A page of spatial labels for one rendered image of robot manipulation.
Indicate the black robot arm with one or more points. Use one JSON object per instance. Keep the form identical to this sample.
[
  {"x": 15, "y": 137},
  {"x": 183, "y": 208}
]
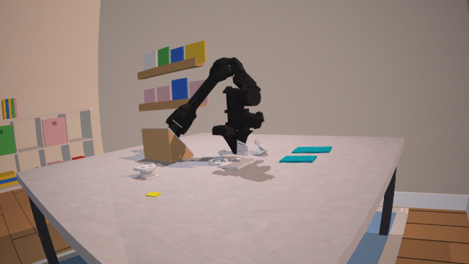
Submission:
[{"x": 248, "y": 94}]

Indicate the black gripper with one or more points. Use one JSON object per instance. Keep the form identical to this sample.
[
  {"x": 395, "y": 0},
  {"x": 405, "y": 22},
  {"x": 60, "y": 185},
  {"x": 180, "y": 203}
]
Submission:
[{"x": 232, "y": 131}]

